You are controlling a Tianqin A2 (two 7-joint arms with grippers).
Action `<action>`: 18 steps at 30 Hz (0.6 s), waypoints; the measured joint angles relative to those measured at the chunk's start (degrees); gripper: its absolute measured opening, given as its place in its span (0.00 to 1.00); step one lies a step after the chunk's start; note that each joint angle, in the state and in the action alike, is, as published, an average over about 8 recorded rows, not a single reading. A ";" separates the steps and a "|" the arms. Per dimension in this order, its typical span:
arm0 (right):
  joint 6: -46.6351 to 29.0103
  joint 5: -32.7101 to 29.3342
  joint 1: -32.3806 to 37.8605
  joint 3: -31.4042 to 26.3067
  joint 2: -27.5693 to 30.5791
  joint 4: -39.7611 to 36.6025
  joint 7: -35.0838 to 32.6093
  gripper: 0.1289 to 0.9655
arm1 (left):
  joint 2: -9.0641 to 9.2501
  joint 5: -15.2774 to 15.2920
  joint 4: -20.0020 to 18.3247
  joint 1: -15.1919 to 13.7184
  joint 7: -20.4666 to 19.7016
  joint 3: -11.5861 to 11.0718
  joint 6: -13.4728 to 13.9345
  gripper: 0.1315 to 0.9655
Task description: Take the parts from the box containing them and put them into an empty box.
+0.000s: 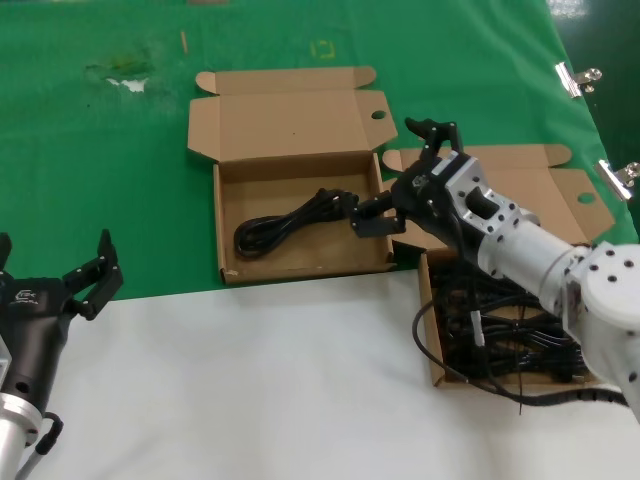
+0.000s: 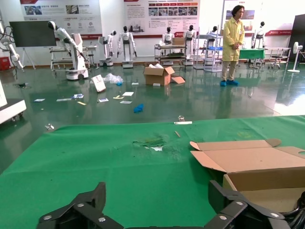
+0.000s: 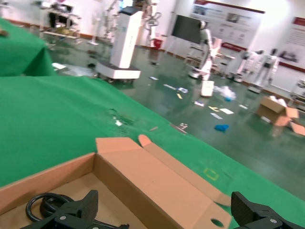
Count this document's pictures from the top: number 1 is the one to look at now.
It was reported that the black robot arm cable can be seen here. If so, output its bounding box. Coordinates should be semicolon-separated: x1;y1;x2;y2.
411;299;630;409

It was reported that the metal binder clip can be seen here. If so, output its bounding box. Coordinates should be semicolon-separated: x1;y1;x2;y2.
593;159;640;202
553;62;603;100

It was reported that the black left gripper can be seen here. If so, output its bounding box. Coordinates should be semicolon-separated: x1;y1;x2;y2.
0;228;125;412

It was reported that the black cable loop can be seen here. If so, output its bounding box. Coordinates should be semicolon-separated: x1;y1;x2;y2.
19;409;65;480

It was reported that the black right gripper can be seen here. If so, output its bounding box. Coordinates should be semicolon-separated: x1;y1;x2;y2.
348;117;482;267

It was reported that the open brown cardboard box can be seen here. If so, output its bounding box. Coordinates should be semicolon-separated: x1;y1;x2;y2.
187;65;400;286
382;143;617;389

